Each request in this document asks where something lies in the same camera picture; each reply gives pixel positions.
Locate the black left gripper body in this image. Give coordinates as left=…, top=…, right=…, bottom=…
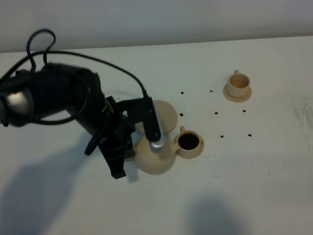
left=80, top=95, right=147, bottom=139

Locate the beige cup saucer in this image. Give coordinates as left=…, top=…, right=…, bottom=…
left=223, top=85, right=252, bottom=103
left=175, top=135, right=204, bottom=159

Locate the black left camera cable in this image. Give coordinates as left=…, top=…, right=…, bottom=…
left=0, top=28, right=150, bottom=157

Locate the near beige cup saucer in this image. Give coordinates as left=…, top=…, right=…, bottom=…
left=175, top=135, right=204, bottom=159

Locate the beige teapot saucer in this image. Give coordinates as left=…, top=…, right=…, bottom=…
left=153, top=100, right=178, bottom=134

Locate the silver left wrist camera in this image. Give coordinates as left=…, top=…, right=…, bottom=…
left=142, top=96, right=165, bottom=153

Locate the beige teacup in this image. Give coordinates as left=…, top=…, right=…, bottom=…
left=226, top=70, right=250, bottom=98
left=176, top=126, right=200, bottom=149

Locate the far beige cup saucer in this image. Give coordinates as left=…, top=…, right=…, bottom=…
left=223, top=85, right=252, bottom=103

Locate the beige ceramic teapot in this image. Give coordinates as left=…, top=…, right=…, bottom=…
left=125, top=136, right=180, bottom=175

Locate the near beige teacup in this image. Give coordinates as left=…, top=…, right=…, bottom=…
left=176, top=126, right=200, bottom=149

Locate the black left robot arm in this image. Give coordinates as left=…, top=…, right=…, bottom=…
left=0, top=63, right=158, bottom=179

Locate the far beige teacup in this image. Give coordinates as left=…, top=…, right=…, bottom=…
left=226, top=70, right=250, bottom=98

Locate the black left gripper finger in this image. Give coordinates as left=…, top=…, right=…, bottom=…
left=98, top=135, right=134, bottom=179

